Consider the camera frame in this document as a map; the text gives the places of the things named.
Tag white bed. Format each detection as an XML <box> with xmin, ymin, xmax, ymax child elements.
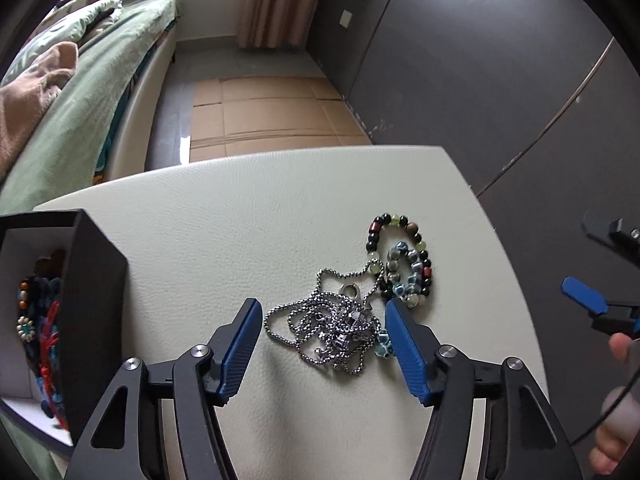
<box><xmin>0</xmin><ymin>0</ymin><xmax>198</xmax><ymax>217</ymax></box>

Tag black cable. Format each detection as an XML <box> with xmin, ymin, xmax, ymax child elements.
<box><xmin>569</xmin><ymin>360</ymin><xmax>640</xmax><ymax>447</ymax></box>

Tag red woven bracelet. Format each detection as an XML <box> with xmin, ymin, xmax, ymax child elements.
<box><xmin>36</xmin><ymin>304</ymin><xmax>66</xmax><ymax>418</ymax></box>

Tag person's right hand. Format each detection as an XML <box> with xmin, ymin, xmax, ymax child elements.
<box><xmin>589</xmin><ymin>332</ymin><xmax>640</xmax><ymax>476</ymax></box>

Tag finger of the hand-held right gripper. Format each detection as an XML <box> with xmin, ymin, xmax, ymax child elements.
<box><xmin>561</xmin><ymin>276</ymin><xmax>640</xmax><ymax>342</ymax></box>
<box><xmin>581</xmin><ymin>209</ymin><xmax>640</xmax><ymax>257</ymax></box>

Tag orange bead flower bracelet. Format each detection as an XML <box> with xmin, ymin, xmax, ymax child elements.
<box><xmin>15</xmin><ymin>281</ymin><xmax>37</xmax><ymax>345</ymax></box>

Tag light green floral quilt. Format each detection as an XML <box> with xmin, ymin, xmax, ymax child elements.
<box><xmin>14</xmin><ymin>0</ymin><xmax>124</xmax><ymax>62</ymax></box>

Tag green bed sheet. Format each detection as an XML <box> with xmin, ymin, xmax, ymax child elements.
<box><xmin>0</xmin><ymin>0</ymin><xmax>179</xmax><ymax>216</ymax></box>

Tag black cardboard box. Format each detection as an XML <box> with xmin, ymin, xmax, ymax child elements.
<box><xmin>0</xmin><ymin>208</ymin><xmax>130</xmax><ymax>461</ymax></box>

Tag silver chain necklace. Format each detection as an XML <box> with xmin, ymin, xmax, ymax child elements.
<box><xmin>263</xmin><ymin>266</ymin><xmax>387</xmax><ymax>377</ymax></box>

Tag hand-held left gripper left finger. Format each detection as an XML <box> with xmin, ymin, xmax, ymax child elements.
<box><xmin>65</xmin><ymin>298</ymin><xmax>264</xmax><ymax>480</ymax></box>

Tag peach fleece blanket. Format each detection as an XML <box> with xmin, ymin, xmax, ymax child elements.
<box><xmin>0</xmin><ymin>41</ymin><xmax>80</xmax><ymax>182</ymax></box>

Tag blue ceramic bead bracelet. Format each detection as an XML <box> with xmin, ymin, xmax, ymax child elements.
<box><xmin>374</xmin><ymin>241</ymin><xmax>427</xmax><ymax>359</ymax></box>

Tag brown cardboard floor sheets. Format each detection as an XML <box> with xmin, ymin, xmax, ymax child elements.
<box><xmin>187</xmin><ymin>75</ymin><xmax>374</xmax><ymax>164</ymax></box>

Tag dark multicolour bead bracelet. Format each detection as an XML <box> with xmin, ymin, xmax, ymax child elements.
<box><xmin>364</xmin><ymin>212</ymin><xmax>434</xmax><ymax>307</ymax></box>

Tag dark grey wardrobe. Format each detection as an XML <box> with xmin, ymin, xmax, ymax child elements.
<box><xmin>304</xmin><ymin>0</ymin><xmax>640</xmax><ymax>241</ymax></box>

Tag pink curtain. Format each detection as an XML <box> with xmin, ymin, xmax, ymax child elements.
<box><xmin>235</xmin><ymin>0</ymin><xmax>334</xmax><ymax>52</ymax></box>

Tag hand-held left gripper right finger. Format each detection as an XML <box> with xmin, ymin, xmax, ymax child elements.
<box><xmin>385</xmin><ymin>298</ymin><xmax>583</xmax><ymax>480</ymax></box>

